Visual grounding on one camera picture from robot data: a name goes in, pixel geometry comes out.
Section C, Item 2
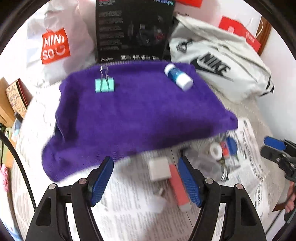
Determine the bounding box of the blue pink eraser case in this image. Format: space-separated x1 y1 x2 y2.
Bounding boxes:
220 137 238 159

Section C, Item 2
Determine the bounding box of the pink lip balm tube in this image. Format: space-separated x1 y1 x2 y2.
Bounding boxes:
169 163 191 212

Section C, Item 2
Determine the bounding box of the white tape roll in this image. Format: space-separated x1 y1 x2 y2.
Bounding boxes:
208 142 223 161

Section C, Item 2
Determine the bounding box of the clear bottle with pills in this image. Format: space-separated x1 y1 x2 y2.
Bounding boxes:
182 143 228 182

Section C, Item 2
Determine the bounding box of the white USB charger plug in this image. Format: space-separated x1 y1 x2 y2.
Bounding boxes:
147 157 171 182

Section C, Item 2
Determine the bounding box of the white blue medicine bottle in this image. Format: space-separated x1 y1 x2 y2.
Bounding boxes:
164 63 194 91

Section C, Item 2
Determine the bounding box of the green binder clip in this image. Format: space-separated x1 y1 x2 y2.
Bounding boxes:
95 66 115 93

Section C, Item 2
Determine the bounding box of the white USB adapter cap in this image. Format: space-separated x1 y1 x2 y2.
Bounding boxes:
149 187 167 213

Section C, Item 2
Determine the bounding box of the person right hand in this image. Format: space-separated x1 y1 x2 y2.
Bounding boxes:
285 182 295 213

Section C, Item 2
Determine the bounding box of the newspaper sheet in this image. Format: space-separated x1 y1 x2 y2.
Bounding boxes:
91 117 269 240

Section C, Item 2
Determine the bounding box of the grey Nike bag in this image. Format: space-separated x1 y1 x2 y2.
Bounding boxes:
169 14 274 102

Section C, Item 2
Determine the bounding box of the wooden headboard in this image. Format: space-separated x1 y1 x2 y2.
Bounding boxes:
0 78 16 128

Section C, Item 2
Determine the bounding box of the purple towel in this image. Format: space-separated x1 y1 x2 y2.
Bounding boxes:
42 61 238 182

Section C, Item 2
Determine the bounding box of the red cherry gift bag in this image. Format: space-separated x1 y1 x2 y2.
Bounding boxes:
176 0 203 8

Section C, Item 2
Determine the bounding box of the white Miniso plastic bag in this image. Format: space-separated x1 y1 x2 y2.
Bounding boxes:
26 1 95 88

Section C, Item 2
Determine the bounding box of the black headset box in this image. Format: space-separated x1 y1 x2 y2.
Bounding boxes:
95 0 175 63

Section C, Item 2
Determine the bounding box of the black cable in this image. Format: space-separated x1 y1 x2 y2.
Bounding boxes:
0 131 38 207

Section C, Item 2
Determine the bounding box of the red paper handle bag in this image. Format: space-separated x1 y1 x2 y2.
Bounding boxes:
219 16 261 52

